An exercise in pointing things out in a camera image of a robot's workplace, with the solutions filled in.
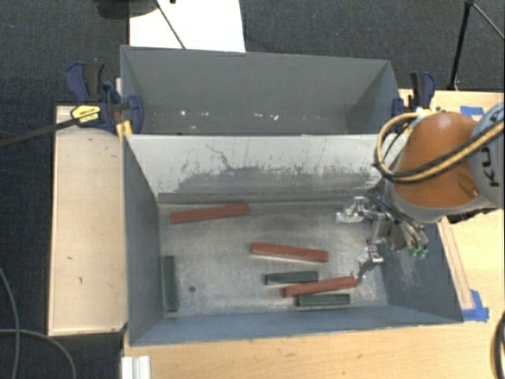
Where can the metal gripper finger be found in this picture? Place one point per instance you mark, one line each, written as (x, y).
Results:
(357, 211)
(375, 256)

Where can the red-brown flat block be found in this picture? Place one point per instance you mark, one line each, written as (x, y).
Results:
(319, 286)
(290, 252)
(209, 213)

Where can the dark green flat block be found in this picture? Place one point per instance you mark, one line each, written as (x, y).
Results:
(291, 278)
(323, 300)
(170, 284)

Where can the grey metal bin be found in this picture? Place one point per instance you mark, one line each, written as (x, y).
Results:
(236, 164)

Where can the pale wood board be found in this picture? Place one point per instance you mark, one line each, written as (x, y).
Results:
(88, 219)

